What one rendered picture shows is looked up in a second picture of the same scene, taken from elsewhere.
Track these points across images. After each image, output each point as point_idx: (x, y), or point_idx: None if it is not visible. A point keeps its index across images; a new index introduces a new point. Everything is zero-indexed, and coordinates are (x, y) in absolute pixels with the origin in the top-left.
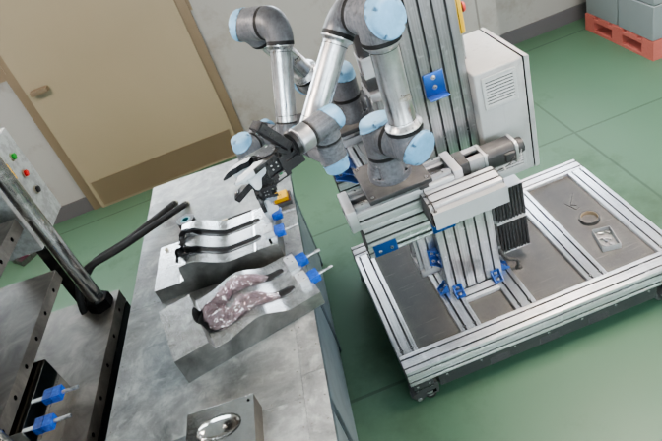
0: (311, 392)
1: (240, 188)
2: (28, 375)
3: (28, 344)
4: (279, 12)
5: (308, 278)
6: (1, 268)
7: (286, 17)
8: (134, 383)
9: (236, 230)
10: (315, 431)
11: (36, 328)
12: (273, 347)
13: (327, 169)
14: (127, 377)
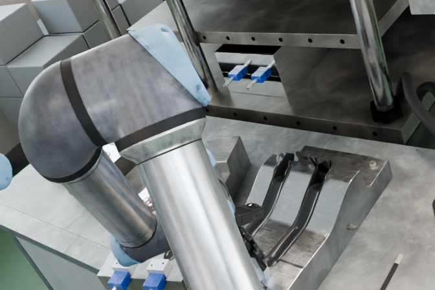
0: (61, 235)
1: (248, 209)
2: (250, 43)
3: (268, 32)
4: (22, 107)
5: (111, 267)
6: None
7: (25, 132)
8: (230, 133)
9: (290, 237)
10: (40, 225)
11: (288, 36)
12: None
13: None
14: (243, 129)
